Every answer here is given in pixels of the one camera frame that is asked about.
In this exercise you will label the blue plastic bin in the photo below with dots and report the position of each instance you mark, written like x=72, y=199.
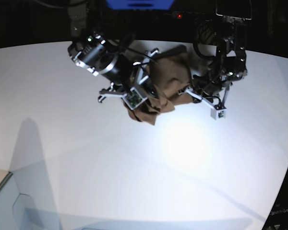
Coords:
x=140, y=4

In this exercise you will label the black power strip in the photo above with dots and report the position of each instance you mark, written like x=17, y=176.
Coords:
x=182, y=14

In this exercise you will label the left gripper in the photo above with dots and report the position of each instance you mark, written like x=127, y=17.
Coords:
x=211, y=100

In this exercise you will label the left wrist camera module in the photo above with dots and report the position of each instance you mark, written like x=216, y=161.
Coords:
x=218, y=113

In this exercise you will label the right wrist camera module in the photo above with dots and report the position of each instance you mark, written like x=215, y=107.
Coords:
x=135, y=98

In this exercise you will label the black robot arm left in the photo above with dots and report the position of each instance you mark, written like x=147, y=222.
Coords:
x=219, y=37

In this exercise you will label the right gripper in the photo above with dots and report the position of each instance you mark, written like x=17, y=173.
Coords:
x=136, y=76

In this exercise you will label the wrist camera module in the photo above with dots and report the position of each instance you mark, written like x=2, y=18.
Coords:
x=218, y=113
x=135, y=98

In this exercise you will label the brown t-shirt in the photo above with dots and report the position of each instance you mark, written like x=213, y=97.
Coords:
x=169, y=75

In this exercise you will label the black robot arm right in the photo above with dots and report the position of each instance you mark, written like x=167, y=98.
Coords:
x=122, y=66

